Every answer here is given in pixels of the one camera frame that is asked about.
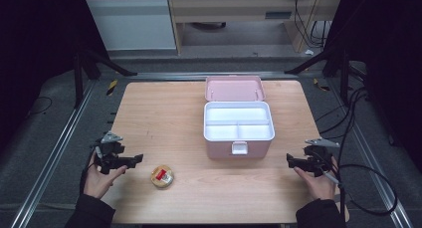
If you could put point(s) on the person's right hand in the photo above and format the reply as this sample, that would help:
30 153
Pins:
316 184

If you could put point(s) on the yellow black tape strip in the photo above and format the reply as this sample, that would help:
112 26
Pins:
111 87
321 85

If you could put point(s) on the person's left hand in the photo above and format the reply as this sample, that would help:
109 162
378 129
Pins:
98 181

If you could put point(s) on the black metal stand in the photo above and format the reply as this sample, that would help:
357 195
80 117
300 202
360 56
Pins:
79 78
345 75

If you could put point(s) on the white cabinet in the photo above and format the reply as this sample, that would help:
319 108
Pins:
132 24

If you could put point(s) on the pink storage box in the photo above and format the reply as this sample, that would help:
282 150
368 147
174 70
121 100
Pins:
234 88

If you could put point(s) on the white divided tray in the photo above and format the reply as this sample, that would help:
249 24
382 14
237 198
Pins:
232 114

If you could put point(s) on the light wooden desk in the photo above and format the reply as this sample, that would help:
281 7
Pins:
232 9

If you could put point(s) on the dark curtain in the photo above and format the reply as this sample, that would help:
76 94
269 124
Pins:
36 39
388 55

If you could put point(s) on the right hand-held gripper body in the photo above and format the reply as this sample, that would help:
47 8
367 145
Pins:
316 158

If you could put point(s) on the aluminium floor rail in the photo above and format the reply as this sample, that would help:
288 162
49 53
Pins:
371 161
49 161
185 76

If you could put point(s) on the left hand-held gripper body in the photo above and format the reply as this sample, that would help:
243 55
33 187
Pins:
111 151

